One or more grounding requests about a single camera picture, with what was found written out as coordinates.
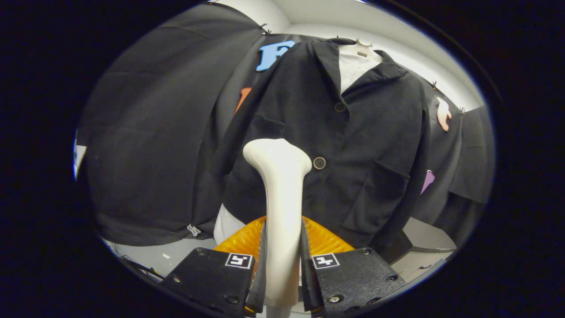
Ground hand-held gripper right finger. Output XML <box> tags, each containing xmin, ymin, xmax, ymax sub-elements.
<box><xmin>300</xmin><ymin>216</ymin><xmax>407</xmax><ymax>316</ymax></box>

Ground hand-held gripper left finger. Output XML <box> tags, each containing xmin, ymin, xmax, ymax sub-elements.
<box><xmin>160</xmin><ymin>216</ymin><xmax>267</xmax><ymax>316</ymax></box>

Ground black suit jacket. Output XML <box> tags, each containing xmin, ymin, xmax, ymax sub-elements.
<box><xmin>212</xmin><ymin>38</ymin><xmax>431</xmax><ymax>263</ymax></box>

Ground cream clothes hanger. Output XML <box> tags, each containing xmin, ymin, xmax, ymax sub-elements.
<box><xmin>354</xmin><ymin>38</ymin><xmax>375</xmax><ymax>58</ymax></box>

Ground grey cabinet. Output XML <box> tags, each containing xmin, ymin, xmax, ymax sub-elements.
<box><xmin>391</xmin><ymin>217</ymin><xmax>457</xmax><ymax>283</ymax></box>

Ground black backdrop cloth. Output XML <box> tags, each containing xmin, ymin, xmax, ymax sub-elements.
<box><xmin>75</xmin><ymin>2</ymin><xmax>495</xmax><ymax>248</ymax></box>

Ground black floor cables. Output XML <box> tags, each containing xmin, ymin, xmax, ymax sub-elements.
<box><xmin>119</xmin><ymin>256</ymin><xmax>164</xmax><ymax>281</ymax></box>

